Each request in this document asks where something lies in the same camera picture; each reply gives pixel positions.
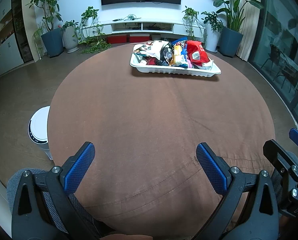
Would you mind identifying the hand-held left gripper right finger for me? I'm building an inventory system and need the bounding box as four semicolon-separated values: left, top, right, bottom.
196;142;287;240

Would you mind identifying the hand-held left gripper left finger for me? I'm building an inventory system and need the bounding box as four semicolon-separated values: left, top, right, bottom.
12;142;102;240

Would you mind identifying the white plastic tray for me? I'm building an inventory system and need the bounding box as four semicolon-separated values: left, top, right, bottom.
130;44;221;77

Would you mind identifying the large red snack bag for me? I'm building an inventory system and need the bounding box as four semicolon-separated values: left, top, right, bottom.
186;40;212;64

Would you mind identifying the blue and yellow snack packet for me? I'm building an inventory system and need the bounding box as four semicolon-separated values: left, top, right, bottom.
171;38;189;67

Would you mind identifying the white snack packet black trim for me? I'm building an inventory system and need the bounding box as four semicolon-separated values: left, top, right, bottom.
145;41;173;58

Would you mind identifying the panda print snack packet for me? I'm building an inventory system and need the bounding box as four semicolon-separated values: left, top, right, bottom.
133;43;155;55

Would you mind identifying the round brown table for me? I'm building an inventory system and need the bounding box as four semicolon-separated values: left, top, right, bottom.
47;41;276;240

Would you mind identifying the glass sliding door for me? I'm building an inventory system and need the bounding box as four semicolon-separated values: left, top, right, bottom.
248;0;298;131

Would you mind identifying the beige curtain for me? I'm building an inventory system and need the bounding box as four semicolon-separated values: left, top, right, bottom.
235;0;262;62

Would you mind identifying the large-leaf plant in blue pot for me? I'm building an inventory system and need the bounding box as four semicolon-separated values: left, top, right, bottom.
201;0;265;58

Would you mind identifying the tall plant in blue pot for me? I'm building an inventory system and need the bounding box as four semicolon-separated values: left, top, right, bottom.
26;0;65;58

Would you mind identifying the plant in white ribbed pot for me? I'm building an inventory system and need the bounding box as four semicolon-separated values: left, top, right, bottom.
61;20;80;54

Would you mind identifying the plant in tall white pot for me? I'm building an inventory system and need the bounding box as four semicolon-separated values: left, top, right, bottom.
201;11;225;53

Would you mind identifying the red storage box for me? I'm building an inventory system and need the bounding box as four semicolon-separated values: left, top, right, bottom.
129;35;150;43
107;35;128;44

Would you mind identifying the thin-leaved plant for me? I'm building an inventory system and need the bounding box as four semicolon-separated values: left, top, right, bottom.
32;22;48;58

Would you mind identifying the white television cabinet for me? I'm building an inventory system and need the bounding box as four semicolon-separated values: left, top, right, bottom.
85;20;207;37

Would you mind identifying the small trailing potted plant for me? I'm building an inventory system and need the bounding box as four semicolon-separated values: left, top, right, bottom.
182;5;207;46

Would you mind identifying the white wall cabinet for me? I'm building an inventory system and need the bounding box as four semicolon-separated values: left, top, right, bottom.
0;0;35;81

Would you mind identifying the tangled cable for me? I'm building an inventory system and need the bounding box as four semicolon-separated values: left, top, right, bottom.
113;15;142;22

